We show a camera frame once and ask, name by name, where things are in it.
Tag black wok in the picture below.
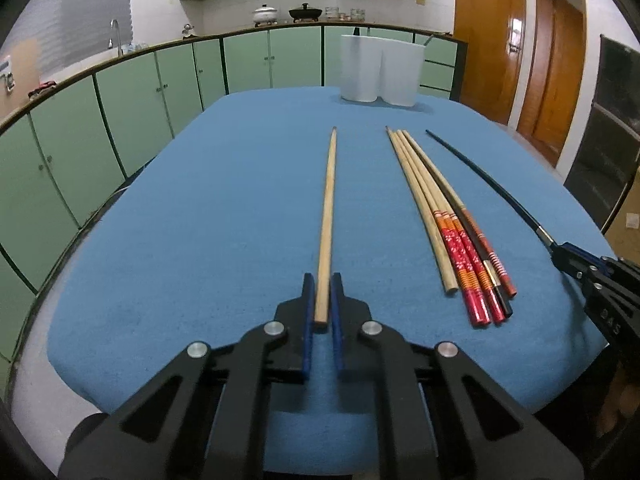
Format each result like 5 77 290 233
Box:
288 3 323 22

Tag plain wooden chopstick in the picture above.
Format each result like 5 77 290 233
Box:
313 126 339 333
385 126 459 295

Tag red floral chopstick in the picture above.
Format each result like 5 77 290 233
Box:
396 130 506 325
391 130 491 330

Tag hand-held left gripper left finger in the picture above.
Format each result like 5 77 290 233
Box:
59 272 317 480

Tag closed wooden door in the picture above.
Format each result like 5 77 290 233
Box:
452 0 528 126

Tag white cooking pot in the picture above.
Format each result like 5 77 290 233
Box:
251 4 279 26

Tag open wooden door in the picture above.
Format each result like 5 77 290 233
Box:
516 0 586 166

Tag green kitchen base cabinets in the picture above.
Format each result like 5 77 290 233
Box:
0 22 468 376

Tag cardboard box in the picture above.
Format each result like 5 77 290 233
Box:
602 167 640 271

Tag white utensil holder cup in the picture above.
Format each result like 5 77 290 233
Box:
381 39 426 107
340 34 384 103

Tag blue tablecloth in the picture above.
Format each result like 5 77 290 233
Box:
47 85 618 476

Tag window blinds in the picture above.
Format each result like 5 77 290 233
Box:
10 0 133 101

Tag black chopstick with gold band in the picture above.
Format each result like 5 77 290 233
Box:
440 180 515 318

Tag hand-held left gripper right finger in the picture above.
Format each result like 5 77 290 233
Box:
331 272 585 480

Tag red-brown striped chopstick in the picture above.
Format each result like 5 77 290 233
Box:
402 130 518 297

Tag wall rack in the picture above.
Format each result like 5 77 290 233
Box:
0 52 16 93

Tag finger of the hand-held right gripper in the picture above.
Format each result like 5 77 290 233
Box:
559 241 623 267
551 252 608 291

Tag black glass cabinet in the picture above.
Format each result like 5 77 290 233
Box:
562 35 640 233

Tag long black chopstick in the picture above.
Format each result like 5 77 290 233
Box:
425 129 557 252

